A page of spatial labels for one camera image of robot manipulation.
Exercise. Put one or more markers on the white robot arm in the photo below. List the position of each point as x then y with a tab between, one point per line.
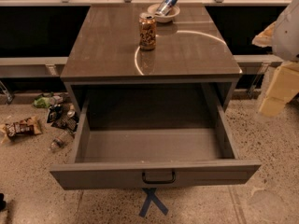
283	37

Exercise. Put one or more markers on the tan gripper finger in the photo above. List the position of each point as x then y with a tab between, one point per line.
264	38
283	87

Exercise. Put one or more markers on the white bowl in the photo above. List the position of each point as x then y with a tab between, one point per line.
163	18

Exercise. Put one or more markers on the grey drawer cabinet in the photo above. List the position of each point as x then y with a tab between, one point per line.
186	82

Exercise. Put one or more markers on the green snack bag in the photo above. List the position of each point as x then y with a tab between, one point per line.
42	100

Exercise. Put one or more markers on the blue silver energy can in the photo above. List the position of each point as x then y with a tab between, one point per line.
165	7

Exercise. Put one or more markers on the grey top drawer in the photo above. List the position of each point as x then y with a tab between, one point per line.
151	139

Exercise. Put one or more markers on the blue tape cross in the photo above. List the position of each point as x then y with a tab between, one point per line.
151	197

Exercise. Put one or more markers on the brown patterned soda can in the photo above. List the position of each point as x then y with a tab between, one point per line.
147	31

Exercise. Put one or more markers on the brown snack bag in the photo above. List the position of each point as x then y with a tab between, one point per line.
29	126

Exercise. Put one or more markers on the clear plastic bottle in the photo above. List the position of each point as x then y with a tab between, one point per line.
60	141

